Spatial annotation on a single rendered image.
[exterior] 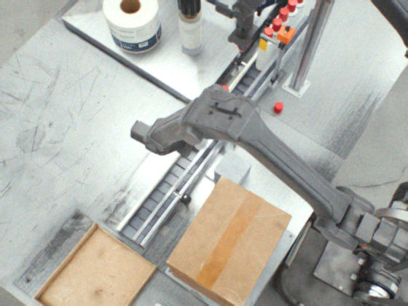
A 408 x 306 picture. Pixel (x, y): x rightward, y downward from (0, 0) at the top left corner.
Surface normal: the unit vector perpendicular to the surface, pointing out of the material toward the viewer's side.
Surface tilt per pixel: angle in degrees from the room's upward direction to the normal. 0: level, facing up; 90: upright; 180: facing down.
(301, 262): 0
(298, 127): 0
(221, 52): 0
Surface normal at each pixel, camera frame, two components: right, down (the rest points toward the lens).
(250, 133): 0.52, 0.10
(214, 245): 0.04, -0.36
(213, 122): -0.44, -0.46
